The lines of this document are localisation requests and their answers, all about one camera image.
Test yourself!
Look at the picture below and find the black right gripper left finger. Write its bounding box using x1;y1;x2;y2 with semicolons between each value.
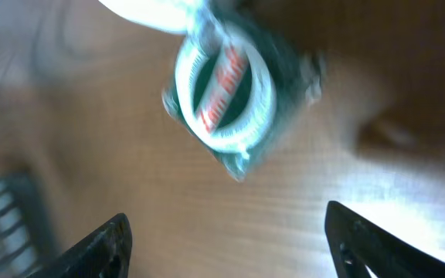
29;213;133;278

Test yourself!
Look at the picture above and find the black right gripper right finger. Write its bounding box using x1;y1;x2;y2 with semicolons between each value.
324;201;445;278

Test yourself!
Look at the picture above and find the dark grey plastic basket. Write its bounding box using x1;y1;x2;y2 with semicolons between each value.
0;171;59;277

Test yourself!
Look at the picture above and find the white barcode scanner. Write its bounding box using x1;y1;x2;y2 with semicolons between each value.
99;0;206;35

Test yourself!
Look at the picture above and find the dark green round-logo packet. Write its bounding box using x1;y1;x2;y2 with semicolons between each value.
162;7;325;180

